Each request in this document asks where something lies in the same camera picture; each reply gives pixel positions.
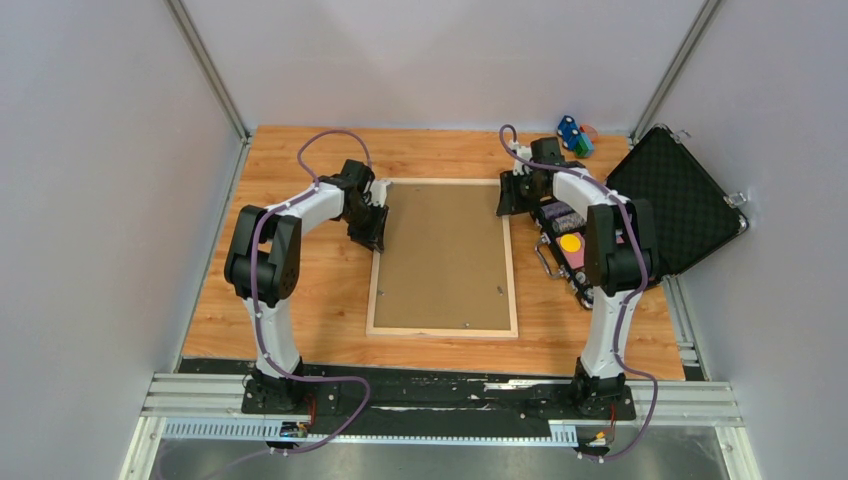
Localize purple cable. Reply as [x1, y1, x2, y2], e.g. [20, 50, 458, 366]
[498, 124, 658, 463]
[249, 129, 372, 458]

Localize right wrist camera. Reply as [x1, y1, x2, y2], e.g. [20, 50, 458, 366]
[508, 141, 532, 175]

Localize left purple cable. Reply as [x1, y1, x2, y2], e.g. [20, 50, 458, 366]
[249, 129, 372, 458]

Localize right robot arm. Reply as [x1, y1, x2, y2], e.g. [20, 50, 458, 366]
[496, 137, 659, 418]

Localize black foam-lined case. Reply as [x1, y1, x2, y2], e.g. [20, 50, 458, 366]
[606, 125, 749, 279]

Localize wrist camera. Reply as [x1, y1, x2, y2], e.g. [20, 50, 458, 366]
[368, 179, 392, 207]
[508, 141, 532, 175]

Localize colourful toy blocks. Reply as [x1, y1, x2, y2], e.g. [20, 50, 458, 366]
[556, 115, 598, 158]

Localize poker chip tray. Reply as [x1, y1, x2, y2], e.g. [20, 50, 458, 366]
[529, 198, 664, 311]

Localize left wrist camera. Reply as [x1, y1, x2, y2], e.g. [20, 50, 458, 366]
[368, 179, 392, 207]

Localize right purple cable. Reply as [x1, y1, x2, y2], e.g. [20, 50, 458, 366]
[498, 124, 658, 463]

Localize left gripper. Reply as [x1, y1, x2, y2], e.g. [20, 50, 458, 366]
[340, 200, 389, 253]

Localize wooden backing board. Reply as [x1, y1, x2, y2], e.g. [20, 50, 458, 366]
[372, 184, 513, 331]

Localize light wooden picture frame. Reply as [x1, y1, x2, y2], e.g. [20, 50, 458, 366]
[365, 177, 520, 341]

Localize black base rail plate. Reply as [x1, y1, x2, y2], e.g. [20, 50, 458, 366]
[239, 362, 637, 439]

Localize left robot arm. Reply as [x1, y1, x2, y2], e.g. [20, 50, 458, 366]
[225, 159, 389, 413]

